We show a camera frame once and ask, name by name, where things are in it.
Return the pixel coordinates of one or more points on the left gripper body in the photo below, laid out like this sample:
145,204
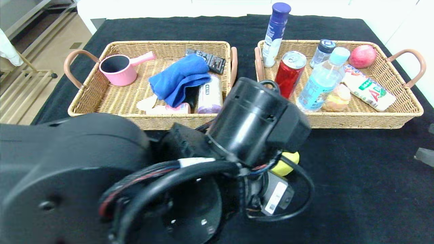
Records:
277,197

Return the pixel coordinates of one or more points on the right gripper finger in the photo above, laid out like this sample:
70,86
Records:
425,157
431,128

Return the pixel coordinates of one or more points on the yellow lemon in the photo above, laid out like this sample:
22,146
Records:
284,167

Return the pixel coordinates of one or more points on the water bottle blue cap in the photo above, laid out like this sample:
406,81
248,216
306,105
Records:
315,91

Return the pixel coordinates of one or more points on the red soda can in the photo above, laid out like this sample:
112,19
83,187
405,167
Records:
290,76

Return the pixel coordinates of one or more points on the pink lotion bottle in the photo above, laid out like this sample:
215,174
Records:
169,109

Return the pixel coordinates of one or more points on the blue towel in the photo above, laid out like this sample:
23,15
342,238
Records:
179,79

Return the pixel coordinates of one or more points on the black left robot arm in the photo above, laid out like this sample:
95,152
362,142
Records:
67,176

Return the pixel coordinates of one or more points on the wicker basket holding food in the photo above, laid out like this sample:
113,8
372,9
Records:
390,105

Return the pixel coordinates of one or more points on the wicker basket holding household items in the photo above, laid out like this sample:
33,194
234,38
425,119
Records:
118,101

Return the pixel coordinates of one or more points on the white AD milk bottle pack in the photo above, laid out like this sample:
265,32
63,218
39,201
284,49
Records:
369,91

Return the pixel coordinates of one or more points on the black table cloth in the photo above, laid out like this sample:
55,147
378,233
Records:
356,203

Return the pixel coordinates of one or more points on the bread bun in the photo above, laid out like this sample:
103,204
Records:
339,98

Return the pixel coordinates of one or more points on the colourful snack packet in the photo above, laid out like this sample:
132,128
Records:
352,70

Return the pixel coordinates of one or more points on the red apple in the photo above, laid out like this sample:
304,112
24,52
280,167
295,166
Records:
362,57

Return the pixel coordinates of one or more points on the purple bin bag roll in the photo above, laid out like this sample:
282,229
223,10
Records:
210,98

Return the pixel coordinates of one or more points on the black glasses case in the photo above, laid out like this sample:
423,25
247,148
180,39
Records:
192,98

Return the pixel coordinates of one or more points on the small clear bottle dark cap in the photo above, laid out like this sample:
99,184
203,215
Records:
322,56

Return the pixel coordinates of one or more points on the black barcode packet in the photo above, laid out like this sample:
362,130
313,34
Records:
217,64

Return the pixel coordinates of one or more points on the tall white bottle purple cap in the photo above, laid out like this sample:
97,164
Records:
273,44

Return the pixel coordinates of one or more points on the pink saucepan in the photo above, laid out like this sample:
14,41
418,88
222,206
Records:
118,79

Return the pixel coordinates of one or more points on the wooden rolling rack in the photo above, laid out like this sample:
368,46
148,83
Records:
20,91

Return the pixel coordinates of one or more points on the beige shelf unit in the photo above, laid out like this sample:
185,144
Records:
34,20

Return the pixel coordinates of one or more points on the white hanging cloth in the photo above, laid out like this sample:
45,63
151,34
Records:
8,51

